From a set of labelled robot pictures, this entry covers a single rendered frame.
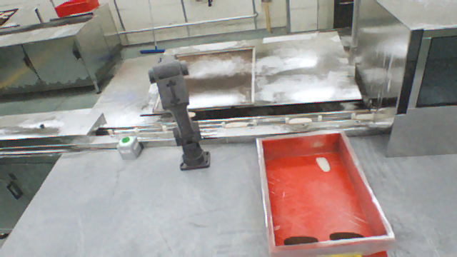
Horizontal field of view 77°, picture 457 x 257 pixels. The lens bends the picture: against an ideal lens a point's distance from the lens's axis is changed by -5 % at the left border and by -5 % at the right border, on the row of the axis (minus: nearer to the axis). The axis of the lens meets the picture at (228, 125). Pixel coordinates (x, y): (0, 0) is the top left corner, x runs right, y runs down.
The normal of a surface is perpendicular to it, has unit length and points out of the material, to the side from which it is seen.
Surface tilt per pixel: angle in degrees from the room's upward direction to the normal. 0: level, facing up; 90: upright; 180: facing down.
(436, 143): 90
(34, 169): 90
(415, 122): 91
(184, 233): 0
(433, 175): 0
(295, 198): 0
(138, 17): 90
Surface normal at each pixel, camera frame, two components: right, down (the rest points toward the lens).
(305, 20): -0.10, 0.59
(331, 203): -0.15, -0.80
